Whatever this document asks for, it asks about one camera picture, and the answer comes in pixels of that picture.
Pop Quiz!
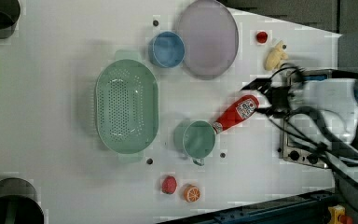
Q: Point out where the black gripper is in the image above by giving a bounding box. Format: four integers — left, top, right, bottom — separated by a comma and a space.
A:
241, 77, 291, 116

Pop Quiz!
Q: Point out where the red plush ketchup bottle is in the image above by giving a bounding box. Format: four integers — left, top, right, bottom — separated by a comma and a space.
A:
212, 94, 259, 133

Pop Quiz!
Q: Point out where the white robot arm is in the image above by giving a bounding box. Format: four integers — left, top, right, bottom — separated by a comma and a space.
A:
243, 78, 358, 188

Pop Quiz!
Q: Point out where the plush peeled banana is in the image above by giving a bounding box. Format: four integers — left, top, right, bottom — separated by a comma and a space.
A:
264, 41, 288, 71

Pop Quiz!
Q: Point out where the red strawberry toy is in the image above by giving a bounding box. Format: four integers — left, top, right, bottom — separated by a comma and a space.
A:
256, 31, 269, 44

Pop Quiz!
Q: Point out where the purple round plate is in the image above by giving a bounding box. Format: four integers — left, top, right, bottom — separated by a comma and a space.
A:
176, 0, 239, 79

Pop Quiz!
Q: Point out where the blue bowl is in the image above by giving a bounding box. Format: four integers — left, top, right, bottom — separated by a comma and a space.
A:
148, 31, 186, 68

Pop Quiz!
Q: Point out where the orange slice toy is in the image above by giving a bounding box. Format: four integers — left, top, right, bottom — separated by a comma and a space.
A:
183, 185, 200, 203

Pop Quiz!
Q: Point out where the red plush fruit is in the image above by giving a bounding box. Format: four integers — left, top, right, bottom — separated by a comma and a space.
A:
161, 176, 177, 194

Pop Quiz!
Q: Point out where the yellow emergency stop button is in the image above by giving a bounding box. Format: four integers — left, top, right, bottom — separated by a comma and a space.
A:
328, 205, 353, 224

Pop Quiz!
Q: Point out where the green oval colander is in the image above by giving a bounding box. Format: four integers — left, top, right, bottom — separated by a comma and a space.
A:
95, 49, 158, 163

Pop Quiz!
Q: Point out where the black cylindrical cup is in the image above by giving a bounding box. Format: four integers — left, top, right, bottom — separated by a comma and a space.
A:
0, 178, 45, 224

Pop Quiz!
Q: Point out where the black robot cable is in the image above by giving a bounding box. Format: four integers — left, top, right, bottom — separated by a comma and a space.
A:
268, 63, 358, 175

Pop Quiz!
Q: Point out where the green cup with handle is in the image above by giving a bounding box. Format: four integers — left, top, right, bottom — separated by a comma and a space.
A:
173, 119, 215, 166

